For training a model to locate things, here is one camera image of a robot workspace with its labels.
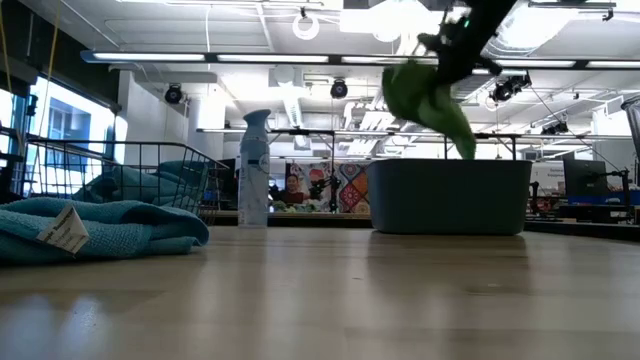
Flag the black overhead light bar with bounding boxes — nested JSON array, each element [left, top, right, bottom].
[[79, 49, 640, 72]]

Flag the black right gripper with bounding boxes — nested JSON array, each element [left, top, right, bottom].
[[417, 0, 519, 85]]

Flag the black aluminium rig frame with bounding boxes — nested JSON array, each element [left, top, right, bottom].
[[209, 209, 640, 242]]

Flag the light blue microfiber towel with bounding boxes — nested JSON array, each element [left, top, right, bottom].
[[0, 197, 211, 267], [74, 159, 210, 211]]

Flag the pale blue air freshener bottle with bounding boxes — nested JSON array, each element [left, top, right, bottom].
[[237, 108, 273, 229]]

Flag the colourful patterned panel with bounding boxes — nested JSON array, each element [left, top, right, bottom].
[[284, 160, 372, 215]]

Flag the black wire basket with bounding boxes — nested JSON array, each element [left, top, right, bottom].
[[19, 137, 232, 227]]

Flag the yellow cable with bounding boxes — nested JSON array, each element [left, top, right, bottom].
[[37, 0, 62, 144]]

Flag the black monitor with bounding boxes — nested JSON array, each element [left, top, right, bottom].
[[563, 159, 609, 198]]

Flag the person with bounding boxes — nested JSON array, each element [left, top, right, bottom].
[[277, 173, 312, 206]]

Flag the white ring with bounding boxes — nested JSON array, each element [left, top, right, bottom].
[[291, 12, 321, 42]]

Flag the green microfiber towel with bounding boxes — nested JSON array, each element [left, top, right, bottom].
[[381, 59, 478, 161]]

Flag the grey plastic bin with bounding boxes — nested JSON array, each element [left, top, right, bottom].
[[365, 158, 534, 237]]

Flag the black background table frame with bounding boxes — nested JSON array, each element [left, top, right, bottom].
[[195, 127, 619, 161]]

